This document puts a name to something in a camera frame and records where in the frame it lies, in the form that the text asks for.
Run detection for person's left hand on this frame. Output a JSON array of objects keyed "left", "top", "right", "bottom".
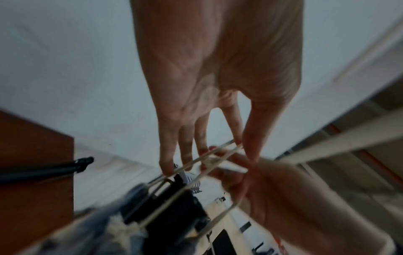
[{"left": 130, "top": 0, "right": 304, "bottom": 176}]

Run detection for person's right hand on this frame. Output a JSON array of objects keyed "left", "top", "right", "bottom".
[{"left": 207, "top": 145, "right": 397, "bottom": 255}]

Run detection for black pump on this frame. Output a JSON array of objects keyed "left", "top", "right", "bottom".
[{"left": 123, "top": 174, "right": 212, "bottom": 250}]

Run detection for black bike pumps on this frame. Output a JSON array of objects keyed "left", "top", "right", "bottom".
[{"left": 0, "top": 156, "right": 95, "bottom": 186}]

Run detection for blue floral drawstring bag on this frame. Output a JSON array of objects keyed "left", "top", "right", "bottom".
[{"left": 28, "top": 139, "right": 249, "bottom": 255}]

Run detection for red ceiling pipe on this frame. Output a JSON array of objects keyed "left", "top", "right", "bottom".
[{"left": 325, "top": 124, "right": 403, "bottom": 190}]

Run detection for white ceiling duct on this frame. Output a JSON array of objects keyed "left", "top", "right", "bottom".
[{"left": 273, "top": 107, "right": 403, "bottom": 165}]

